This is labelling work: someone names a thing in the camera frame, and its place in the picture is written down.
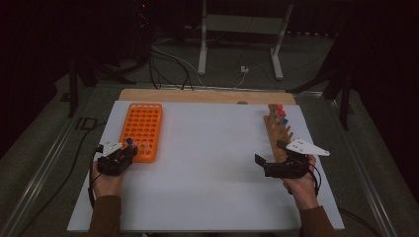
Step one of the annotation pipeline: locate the left hand-held gripper cable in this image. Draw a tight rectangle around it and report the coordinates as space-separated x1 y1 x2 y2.
87 144 104 209

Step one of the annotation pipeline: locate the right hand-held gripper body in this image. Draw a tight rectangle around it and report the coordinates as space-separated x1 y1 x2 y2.
264 138 331 179

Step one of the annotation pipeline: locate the wooden table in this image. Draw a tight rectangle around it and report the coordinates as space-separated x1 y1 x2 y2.
118 88 296 107

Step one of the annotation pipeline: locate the white floor cable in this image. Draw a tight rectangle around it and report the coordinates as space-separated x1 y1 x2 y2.
150 39 247 90

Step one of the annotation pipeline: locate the black floor cable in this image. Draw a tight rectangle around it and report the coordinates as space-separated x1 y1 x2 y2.
339 206 379 237
16 121 108 237
147 45 196 92

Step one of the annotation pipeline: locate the power strip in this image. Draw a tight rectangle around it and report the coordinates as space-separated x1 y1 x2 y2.
286 30 339 40

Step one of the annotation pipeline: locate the right hand-held gripper cable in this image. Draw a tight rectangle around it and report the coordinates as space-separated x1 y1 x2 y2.
307 162 322 198

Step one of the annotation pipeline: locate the black tripod stand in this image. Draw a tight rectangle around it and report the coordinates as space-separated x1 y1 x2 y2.
286 33 355 131
67 55 136 119

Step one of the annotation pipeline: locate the grey metal stand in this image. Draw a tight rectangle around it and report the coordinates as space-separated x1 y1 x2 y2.
197 0 294 81

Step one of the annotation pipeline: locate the person's right hand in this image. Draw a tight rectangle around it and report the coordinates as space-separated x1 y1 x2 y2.
282 154 320 212

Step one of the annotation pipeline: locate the person's left hand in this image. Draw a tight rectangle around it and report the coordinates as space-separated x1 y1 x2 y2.
91 160 126 199

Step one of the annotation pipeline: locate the wooden tube rack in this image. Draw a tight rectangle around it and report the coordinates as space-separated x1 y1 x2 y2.
263 104 295 164

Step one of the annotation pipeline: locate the orange plastic tube rack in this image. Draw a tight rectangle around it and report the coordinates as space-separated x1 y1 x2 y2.
118 102 164 164

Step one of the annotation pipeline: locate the hand-held gripper cable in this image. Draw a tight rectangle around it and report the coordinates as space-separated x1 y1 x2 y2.
307 162 322 198
87 144 104 209

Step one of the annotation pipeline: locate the dark equipment rack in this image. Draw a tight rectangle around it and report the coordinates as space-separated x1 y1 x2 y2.
129 0 154 63

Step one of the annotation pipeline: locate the aluminium floor rail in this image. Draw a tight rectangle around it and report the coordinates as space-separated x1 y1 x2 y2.
0 86 97 237
325 95 399 237

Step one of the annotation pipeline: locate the white table board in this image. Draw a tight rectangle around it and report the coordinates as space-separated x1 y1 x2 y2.
66 100 346 233

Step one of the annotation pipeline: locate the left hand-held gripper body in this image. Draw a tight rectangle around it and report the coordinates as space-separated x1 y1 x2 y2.
96 137 133 178

